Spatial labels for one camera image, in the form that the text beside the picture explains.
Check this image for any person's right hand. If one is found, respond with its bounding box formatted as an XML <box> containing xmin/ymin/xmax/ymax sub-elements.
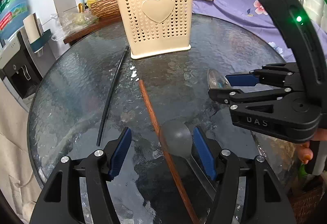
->
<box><xmin>296</xmin><ymin>129</ymin><xmax>327</xmax><ymax>165</ymax></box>

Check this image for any black chopstick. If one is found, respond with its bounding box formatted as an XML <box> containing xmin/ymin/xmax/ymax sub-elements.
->
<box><xmin>96</xmin><ymin>46</ymin><xmax>130</xmax><ymax>146</ymax></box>

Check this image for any woven brown basin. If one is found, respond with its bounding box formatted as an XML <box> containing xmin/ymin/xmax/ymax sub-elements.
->
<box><xmin>90</xmin><ymin>0</ymin><xmax>120</xmax><ymax>18</ymax></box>

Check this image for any stainless steel spoon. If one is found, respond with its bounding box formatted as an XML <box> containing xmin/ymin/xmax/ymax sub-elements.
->
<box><xmin>207</xmin><ymin>69</ymin><xmax>231</xmax><ymax>89</ymax></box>

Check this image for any wooden counter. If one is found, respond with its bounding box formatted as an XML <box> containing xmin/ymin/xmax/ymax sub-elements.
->
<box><xmin>63</xmin><ymin>16</ymin><xmax>122</xmax><ymax>46</ymax></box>

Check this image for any purple floral cloth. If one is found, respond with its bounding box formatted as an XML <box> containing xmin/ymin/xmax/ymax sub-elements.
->
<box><xmin>191</xmin><ymin>0</ymin><xmax>327</xmax><ymax>63</ymax></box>

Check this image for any blue water jug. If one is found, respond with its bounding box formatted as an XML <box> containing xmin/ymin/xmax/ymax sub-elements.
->
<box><xmin>1</xmin><ymin>0</ymin><xmax>30</xmax><ymax>40</ymax></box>

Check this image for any brown wooden chopstick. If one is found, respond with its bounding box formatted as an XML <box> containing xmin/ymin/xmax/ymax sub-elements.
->
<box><xmin>138</xmin><ymin>79</ymin><xmax>199</xmax><ymax>223</ymax></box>

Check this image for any white water dispenser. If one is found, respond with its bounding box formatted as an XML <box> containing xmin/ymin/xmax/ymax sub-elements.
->
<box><xmin>1</xmin><ymin>28</ymin><xmax>43</xmax><ymax>111</ymax></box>

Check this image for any cream plastic utensil holder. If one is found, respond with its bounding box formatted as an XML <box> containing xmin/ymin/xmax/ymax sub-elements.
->
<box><xmin>117</xmin><ymin>0</ymin><xmax>193</xmax><ymax>60</ymax></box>

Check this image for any plastic bag with vegetables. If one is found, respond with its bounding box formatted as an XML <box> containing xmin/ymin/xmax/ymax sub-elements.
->
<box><xmin>52</xmin><ymin>12</ymin><xmax>98</xmax><ymax>41</ymax></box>

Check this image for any grey spoon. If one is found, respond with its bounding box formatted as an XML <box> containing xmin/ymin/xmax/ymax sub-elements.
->
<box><xmin>160</xmin><ymin>120</ymin><xmax>216</xmax><ymax>201</ymax></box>

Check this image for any paper cup holder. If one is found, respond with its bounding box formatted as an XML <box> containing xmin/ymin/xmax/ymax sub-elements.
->
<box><xmin>23</xmin><ymin>13</ymin><xmax>52</xmax><ymax>57</ymax></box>

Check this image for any beige cloth cover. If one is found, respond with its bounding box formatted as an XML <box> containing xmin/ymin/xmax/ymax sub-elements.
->
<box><xmin>1</xmin><ymin>83</ymin><xmax>41</xmax><ymax>223</ymax></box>

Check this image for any round glass table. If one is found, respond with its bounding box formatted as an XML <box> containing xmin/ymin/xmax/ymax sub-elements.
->
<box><xmin>28</xmin><ymin>15</ymin><xmax>298</xmax><ymax>223</ymax></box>

